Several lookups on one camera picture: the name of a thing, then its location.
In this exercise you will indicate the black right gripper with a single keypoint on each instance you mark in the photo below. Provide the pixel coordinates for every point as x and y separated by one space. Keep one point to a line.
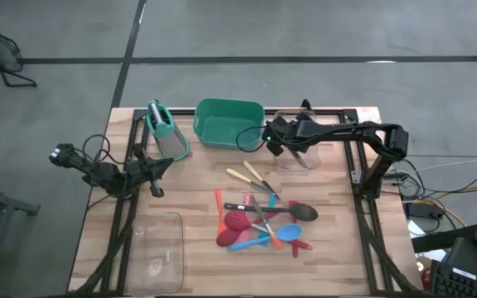
282 134

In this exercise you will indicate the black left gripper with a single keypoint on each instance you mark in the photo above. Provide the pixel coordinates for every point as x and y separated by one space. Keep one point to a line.
139 169

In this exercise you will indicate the teal silicone spatula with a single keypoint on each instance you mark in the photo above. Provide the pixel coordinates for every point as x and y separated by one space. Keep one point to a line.
272 200

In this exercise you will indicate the black slotted spoon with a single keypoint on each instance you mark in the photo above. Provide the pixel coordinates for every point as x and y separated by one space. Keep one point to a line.
304 212

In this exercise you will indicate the red solid spoon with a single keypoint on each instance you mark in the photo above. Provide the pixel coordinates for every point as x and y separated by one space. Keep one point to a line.
227 238

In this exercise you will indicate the blue silicone spoon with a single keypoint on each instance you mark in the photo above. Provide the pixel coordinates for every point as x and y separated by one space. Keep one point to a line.
290 232

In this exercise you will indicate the red silicone spatula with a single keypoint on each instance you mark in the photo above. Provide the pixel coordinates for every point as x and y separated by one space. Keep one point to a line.
296 248

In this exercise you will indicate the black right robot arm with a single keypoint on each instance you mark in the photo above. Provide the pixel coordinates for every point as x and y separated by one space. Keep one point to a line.
346 132

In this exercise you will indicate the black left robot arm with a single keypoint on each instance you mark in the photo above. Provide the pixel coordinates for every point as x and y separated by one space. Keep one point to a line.
97 174

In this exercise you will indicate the clear plastic bin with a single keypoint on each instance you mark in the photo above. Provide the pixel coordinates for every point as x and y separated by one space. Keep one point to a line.
311 161

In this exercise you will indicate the teal plastic bin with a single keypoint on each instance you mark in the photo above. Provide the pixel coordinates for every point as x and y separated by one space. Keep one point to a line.
226 124

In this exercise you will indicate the orange silicone spatula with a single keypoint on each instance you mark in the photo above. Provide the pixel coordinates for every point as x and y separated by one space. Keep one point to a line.
218 203

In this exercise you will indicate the pink silicone spatula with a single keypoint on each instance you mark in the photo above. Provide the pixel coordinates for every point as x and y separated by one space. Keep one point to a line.
247 198

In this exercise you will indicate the clear shallow dish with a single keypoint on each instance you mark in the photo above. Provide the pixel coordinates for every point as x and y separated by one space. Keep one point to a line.
155 248

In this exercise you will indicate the black power adapter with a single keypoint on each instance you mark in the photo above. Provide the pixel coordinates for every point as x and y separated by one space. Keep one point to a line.
422 210

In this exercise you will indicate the black keyboard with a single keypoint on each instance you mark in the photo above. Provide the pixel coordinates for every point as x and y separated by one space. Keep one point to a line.
462 285

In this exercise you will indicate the black table-edge mount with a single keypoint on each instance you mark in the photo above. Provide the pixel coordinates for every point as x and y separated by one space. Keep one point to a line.
306 105

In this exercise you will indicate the black table frame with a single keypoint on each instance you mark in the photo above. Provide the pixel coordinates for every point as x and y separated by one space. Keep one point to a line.
333 111

